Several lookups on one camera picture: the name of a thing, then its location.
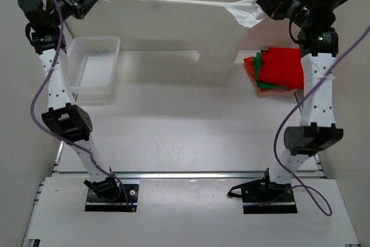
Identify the pink folded t shirt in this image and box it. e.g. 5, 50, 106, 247
254, 83, 296, 97

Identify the green folded t shirt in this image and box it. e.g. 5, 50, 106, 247
253, 52, 282, 89

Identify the white t shirt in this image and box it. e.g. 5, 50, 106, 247
66, 0, 265, 84

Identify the white plastic basket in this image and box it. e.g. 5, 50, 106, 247
67, 36, 121, 96

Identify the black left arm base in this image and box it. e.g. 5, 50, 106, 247
84, 178, 139, 213

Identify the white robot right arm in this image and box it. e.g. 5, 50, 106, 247
257, 0, 347, 201

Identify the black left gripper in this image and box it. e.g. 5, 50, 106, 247
50, 0, 102, 22

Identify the red folded t shirt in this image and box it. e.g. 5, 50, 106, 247
258, 47, 304, 90

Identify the orange folded t shirt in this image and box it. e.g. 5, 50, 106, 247
243, 56, 258, 82

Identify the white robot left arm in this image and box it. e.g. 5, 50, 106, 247
18, 0, 121, 200

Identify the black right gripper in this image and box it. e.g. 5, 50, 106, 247
258, 0, 315, 30

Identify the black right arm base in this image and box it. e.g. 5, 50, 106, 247
227, 171, 298, 215

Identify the aluminium table rail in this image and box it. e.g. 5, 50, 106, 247
116, 171, 264, 179

